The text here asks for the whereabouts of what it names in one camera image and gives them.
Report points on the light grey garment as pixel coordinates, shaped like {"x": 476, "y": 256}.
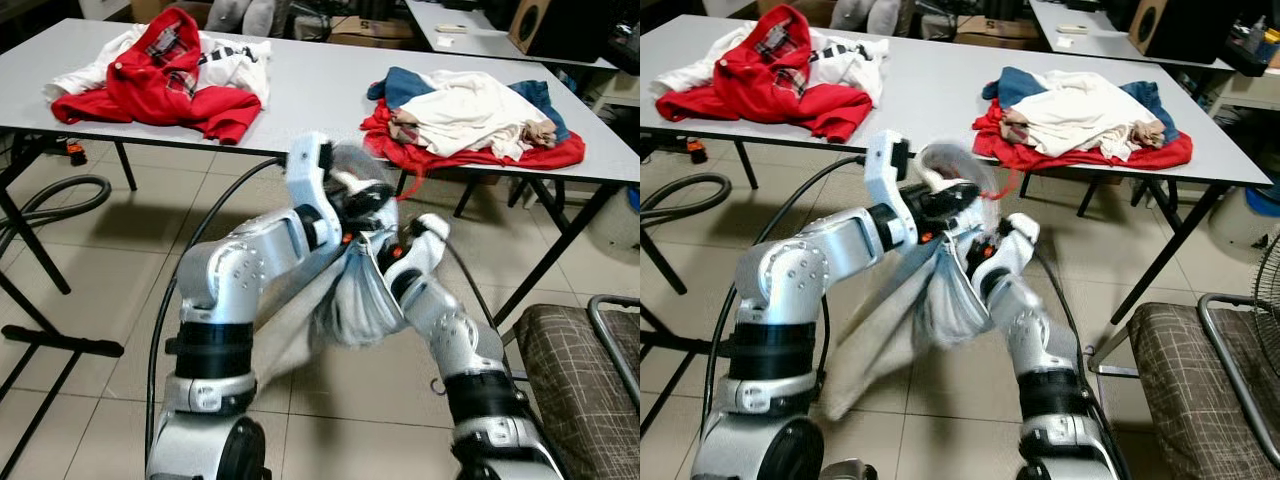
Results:
{"x": 950, "y": 300}
{"x": 360, "y": 300}

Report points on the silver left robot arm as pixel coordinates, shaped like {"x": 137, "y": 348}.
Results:
{"x": 800, "y": 270}
{"x": 240, "y": 270}

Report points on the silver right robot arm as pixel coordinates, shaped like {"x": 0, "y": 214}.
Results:
{"x": 1035, "y": 330}
{"x": 450, "y": 330}

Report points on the beige plaid cloth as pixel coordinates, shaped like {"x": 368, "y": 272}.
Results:
{"x": 405, "y": 128}
{"x": 1017, "y": 128}

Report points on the plain red garment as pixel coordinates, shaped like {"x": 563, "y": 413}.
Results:
{"x": 450, "y": 160}
{"x": 1060, "y": 160}

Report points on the grey table black legs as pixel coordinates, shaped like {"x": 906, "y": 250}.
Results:
{"x": 320, "y": 90}
{"x": 930, "y": 90}

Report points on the white garment black striped trim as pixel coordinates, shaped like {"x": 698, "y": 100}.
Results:
{"x": 860, "y": 70}
{"x": 245, "y": 70}

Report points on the brown cardboard box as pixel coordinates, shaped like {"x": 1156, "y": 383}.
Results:
{"x": 990, "y": 30}
{"x": 365, "y": 30}

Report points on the white remote control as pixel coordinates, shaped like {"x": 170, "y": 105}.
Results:
{"x": 1074, "y": 29}
{"x": 454, "y": 28}

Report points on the white table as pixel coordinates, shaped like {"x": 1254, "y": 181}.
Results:
{"x": 480, "y": 40}
{"x": 1100, "y": 45}

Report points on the white oval object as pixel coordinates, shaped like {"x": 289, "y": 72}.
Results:
{"x": 268, "y": 16}
{"x": 852, "y": 14}
{"x": 227, "y": 14}
{"x": 892, "y": 16}

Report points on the red hooded garment plaid lining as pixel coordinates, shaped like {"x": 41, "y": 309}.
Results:
{"x": 150, "y": 85}
{"x": 760, "y": 85}

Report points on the plaid cushion metal chair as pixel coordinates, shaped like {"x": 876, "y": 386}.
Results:
{"x": 560, "y": 390}
{"x": 1180, "y": 380}

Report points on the white bucket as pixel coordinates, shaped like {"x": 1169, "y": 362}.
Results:
{"x": 615, "y": 225}
{"x": 1240, "y": 225}

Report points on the brown black speaker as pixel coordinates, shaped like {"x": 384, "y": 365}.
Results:
{"x": 560, "y": 25}
{"x": 1190, "y": 28}

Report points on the plain white garment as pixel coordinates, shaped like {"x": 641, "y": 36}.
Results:
{"x": 695, "y": 65}
{"x": 85, "y": 70}

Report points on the black fan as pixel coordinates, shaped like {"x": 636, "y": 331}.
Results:
{"x": 1270, "y": 300}

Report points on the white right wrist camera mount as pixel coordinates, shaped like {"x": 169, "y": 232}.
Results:
{"x": 1015, "y": 250}
{"x": 425, "y": 250}

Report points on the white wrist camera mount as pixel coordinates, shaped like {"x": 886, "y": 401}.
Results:
{"x": 1015, "y": 250}
{"x": 885, "y": 175}
{"x": 310, "y": 170}
{"x": 425, "y": 250}

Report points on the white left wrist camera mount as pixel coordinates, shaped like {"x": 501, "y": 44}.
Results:
{"x": 885, "y": 175}
{"x": 310, "y": 170}

